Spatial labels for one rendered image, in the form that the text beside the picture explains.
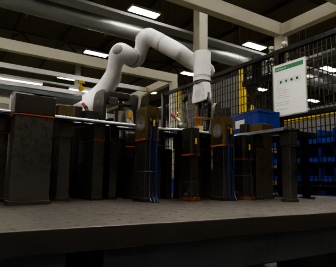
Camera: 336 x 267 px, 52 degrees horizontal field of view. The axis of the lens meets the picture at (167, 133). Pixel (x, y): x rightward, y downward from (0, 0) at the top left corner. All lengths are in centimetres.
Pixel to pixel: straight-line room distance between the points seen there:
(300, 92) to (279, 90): 14
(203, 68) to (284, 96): 57
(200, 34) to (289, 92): 822
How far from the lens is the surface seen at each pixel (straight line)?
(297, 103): 199
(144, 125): 125
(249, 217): 81
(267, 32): 624
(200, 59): 171
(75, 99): 167
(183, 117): 178
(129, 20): 1005
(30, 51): 769
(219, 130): 144
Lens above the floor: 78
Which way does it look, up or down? 8 degrees up
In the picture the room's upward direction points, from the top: 1 degrees clockwise
